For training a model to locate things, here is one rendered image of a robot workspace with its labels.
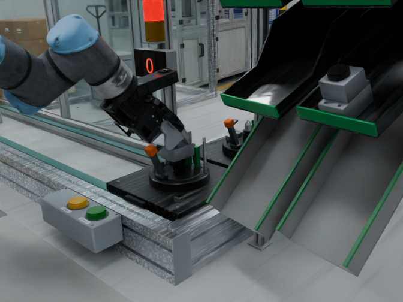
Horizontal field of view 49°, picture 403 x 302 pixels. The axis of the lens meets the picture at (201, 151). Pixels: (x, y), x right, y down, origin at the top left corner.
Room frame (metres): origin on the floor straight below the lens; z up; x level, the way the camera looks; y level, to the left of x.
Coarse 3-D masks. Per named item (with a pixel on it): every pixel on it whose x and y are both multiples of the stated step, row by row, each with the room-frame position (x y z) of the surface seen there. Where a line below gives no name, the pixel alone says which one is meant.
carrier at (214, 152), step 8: (248, 120) 1.12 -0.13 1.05; (240, 128) 1.25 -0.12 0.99; (248, 128) 1.11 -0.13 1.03; (240, 136) 1.16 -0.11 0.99; (208, 144) 1.17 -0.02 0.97; (216, 144) 1.17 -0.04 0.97; (224, 144) 1.11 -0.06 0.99; (232, 144) 1.08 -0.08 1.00; (240, 144) 1.08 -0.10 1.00; (200, 152) 1.11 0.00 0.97; (208, 152) 1.11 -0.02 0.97; (216, 152) 1.11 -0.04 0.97; (224, 152) 1.09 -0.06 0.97; (232, 152) 1.07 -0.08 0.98; (208, 160) 1.06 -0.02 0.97; (216, 160) 1.05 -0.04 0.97; (224, 160) 1.05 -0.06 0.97; (232, 160) 1.04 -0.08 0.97
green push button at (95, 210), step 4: (92, 208) 0.80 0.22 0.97; (96, 208) 0.80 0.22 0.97; (100, 208) 0.80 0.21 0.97; (104, 208) 0.80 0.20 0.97; (88, 212) 0.78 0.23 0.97; (92, 212) 0.78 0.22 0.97; (96, 212) 0.78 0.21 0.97; (100, 212) 0.78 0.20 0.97; (104, 212) 0.79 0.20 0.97; (88, 216) 0.78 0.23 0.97; (92, 216) 0.77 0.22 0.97; (96, 216) 0.77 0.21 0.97; (100, 216) 0.78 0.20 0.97
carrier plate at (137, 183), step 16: (192, 160) 1.06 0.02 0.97; (128, 176) 0.96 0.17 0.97; (144, 176) 0.96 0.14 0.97; (128, 192) 0.88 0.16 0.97; (144, 192) 0.87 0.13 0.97; (160, 192) 0.87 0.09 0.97; (176, 192) 0.86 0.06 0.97; (192, 192) 0.86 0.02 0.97; (208, 192) 0.86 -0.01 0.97; (160, 208) 0.80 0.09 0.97; (176, 208) 0.79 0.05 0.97; (192, 208) 0.80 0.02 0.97
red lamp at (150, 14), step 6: (144, 0) 1.14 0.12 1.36; (150, 0) 1.13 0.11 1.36; (156, 0) 1.13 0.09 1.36; (162, 0) 1.15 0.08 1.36; (144, 6) 1.14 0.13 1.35; (150, 6) 1.13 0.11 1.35; (156, 6) 1.13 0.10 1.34; (162, 6) 1.14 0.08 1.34; (144, 12) 1.14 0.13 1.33; (150, 12) 1.13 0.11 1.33; (156, 12) 1.13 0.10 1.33; (162, 12) 1.14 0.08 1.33; (144, 18) 1.14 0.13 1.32; (150, 18) 1.13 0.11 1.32; (156, 18) 1.13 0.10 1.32; (162, 18) 1.14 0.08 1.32
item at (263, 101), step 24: (288, 24) 0.83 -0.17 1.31; (312, 24) 0.87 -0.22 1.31; (336, 24) 0.71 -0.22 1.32; (264, 48) 0.80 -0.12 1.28; (288, 48) 0.83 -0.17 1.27; (312, 48) 0.81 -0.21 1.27; (336, 48) 0.71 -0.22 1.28; (264, 72) 0.80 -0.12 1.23; (288, 72) 0.76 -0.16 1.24; (312, 72) 0.68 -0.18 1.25; (240, 96) 0.75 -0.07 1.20; (264, 96) 0.72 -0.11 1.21; (288, 96) 0.65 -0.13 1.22
